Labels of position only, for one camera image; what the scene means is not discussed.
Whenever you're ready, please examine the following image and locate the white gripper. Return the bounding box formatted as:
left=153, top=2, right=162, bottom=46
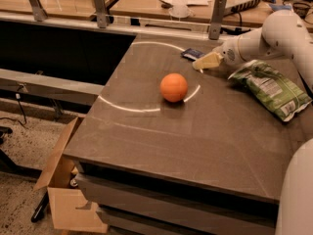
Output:
left=192, top=28, right=270, bottom=71

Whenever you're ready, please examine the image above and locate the dark blue rxbar wrapper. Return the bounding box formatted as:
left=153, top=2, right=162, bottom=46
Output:
left=181, top=48, right=203, bottom=61

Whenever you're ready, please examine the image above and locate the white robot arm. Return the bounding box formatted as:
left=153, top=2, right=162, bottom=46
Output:
left=193, top=10, right=313, bottom=92

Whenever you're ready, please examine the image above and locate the orange ball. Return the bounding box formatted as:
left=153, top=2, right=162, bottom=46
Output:
left=159, top=73, right=188, bottom=103

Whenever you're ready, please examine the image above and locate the grey power strip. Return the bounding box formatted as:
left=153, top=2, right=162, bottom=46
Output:
left=224, top=0, right=261, bottom=16

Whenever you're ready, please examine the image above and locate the white face mask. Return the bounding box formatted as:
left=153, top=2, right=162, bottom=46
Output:
left=169, top=4, right=192, bottom=19

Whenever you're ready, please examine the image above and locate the blue white packet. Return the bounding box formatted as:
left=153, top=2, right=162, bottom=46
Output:
left=268, top=4, right=292, bottom=12

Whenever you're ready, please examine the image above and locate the green chip bag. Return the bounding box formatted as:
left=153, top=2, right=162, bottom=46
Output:
left=229, top=60, right=312, bottom=122

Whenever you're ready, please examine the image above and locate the cardboard box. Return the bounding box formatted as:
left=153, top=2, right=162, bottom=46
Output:
left=34, top=117, right=108, bottom=235

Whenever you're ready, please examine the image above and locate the grey metal bracket right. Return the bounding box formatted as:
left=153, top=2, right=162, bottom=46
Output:
left=208, top=0, right=227, bottom=40

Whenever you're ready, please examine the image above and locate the grey metal bracket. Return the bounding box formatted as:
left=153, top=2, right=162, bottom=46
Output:
left=208, top=0, right=227, bottom=40
left=93, top=0, right=108, bottom=28
left=28, top=0, right=47, bottom=22

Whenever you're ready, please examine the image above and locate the grey metal bracket middle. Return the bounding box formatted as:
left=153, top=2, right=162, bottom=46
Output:
left=93, top=0, right=108, bottom=28

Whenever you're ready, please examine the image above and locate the grey metal rail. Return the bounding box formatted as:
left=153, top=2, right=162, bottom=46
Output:
left=0, top=69, right=104, bottom=106

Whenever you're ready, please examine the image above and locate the grey metal bracket left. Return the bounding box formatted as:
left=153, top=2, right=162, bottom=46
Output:
left=28, top=0, right=47, bottom=22

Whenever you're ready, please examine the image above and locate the black cable on floor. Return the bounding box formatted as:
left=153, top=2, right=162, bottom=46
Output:
left=0, top=91, right=29, bottom=129

